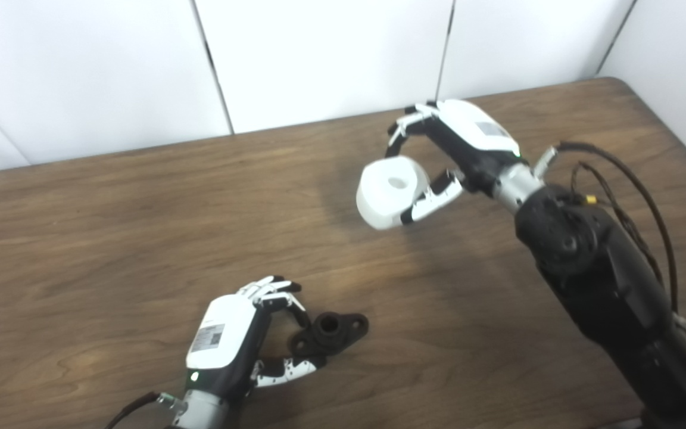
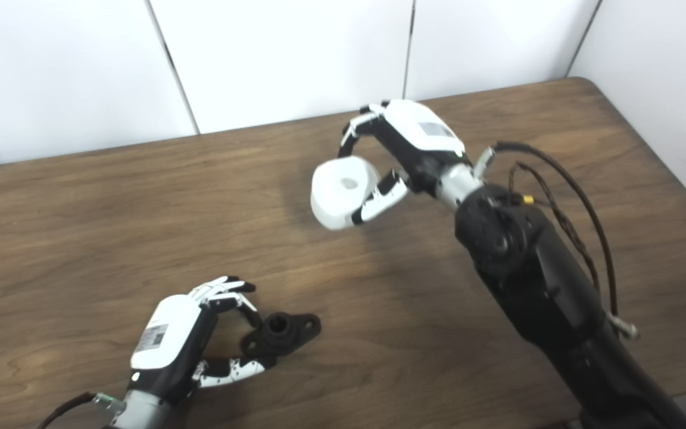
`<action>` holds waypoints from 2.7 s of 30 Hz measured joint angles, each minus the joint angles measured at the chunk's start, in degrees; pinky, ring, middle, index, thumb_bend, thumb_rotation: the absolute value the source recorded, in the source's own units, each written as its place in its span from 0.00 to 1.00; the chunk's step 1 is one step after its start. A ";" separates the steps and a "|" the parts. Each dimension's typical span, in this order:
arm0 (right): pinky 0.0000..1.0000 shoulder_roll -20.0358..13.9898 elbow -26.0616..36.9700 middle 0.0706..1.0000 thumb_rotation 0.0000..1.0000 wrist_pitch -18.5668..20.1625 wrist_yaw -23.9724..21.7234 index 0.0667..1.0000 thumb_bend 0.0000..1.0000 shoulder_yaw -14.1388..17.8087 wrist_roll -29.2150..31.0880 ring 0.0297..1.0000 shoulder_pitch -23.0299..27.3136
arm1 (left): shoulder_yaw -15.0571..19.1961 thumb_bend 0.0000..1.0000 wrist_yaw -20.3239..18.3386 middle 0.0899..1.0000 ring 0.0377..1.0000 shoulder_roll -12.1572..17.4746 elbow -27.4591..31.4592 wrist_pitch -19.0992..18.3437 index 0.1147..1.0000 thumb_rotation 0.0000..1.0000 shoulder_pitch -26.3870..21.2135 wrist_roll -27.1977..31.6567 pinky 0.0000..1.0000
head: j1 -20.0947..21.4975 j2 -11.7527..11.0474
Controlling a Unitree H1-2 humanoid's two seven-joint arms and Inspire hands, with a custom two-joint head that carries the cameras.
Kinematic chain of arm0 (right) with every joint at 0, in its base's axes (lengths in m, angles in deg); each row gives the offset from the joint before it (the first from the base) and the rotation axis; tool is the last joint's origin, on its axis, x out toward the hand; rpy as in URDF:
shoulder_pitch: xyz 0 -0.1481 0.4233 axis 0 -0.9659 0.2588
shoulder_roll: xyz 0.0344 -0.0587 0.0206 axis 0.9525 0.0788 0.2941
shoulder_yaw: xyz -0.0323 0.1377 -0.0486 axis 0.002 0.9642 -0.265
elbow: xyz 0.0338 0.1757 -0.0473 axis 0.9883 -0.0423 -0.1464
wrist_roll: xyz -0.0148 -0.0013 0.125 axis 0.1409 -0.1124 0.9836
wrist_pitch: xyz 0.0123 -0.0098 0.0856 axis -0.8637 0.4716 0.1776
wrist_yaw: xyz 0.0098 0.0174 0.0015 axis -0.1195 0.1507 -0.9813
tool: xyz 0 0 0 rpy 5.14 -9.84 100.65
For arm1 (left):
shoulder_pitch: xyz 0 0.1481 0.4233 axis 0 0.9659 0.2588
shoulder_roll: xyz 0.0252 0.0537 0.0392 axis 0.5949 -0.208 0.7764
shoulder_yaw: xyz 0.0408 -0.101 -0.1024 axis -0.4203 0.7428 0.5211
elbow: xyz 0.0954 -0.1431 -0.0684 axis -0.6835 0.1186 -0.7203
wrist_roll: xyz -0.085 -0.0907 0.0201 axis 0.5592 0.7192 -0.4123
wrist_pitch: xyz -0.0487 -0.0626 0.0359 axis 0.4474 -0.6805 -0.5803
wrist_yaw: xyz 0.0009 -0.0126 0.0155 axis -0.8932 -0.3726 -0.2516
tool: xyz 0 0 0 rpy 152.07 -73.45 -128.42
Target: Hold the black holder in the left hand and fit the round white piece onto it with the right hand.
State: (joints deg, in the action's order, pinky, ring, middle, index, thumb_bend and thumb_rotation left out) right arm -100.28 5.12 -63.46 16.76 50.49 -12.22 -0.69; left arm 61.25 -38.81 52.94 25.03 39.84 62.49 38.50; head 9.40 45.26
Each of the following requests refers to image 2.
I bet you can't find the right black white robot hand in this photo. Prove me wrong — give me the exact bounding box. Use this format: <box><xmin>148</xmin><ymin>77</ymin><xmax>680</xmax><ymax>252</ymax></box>
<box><xmin>338</xmin><ymin>99</ymin><xmax>473</xmax><ymax>226</ymax></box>

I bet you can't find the thin cable with yellow connector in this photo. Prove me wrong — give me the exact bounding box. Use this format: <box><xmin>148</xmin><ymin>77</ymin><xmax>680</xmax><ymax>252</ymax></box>
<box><xmin>509</xmin><ymin>161</ymin><xmax>603</xmax><ymax>299</ymax></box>

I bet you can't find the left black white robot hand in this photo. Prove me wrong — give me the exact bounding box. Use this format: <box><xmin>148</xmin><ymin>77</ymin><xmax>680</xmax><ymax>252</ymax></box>
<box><xmin>130</xmin><ymin>276</ymin><xmax>272</xmax><ymax>400</ymax></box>

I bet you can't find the black plastic holder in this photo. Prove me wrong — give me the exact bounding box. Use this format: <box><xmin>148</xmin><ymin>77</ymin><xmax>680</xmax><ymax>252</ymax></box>
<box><xmin>240</xmin><ymin>312</ymin><xmax>322</xmax><ymax>358</ymax></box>

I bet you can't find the round white plastic piece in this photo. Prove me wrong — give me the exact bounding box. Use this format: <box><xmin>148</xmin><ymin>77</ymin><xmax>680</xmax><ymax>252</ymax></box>
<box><xmin>310</xmin><ymin>156</ymin><xmax>381</xmax><ymax>231</ymax></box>

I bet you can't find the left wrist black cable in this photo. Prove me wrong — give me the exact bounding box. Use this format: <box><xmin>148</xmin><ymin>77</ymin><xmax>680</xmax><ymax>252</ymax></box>
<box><xmin>36</xmin><ymin>391</ymin><xmax>126</xmax><ymax>429</ymax></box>

